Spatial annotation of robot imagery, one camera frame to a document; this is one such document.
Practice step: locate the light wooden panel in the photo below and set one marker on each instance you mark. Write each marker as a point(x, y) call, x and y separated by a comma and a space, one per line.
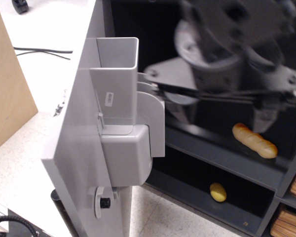
point(17, 105)

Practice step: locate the black caster wheel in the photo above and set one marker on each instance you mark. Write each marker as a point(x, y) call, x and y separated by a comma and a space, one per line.
point(20, 6)

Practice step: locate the black door handle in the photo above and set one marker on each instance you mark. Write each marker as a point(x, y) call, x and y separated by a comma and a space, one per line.
point(61, 209)

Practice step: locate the yellow toy potato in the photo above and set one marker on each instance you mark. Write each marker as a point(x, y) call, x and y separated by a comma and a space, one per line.
point(218, 193)

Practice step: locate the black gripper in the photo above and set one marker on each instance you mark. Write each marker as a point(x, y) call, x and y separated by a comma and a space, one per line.
point(228, 50)

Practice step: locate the grey toy fridge door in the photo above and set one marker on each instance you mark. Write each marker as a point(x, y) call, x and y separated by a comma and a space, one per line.
point(108, 129)

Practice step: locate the dark grey fridge cabinet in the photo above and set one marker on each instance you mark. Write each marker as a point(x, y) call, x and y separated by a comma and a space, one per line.
point(205, 152)

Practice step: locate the toy bread loaf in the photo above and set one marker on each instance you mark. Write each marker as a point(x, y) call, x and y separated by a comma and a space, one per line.
point(254, 141)

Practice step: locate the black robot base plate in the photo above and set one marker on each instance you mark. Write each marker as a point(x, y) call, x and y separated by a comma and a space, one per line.
point(19, 230)

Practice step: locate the woven basket lower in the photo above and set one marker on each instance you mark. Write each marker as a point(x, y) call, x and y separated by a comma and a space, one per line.
point(284, 224)

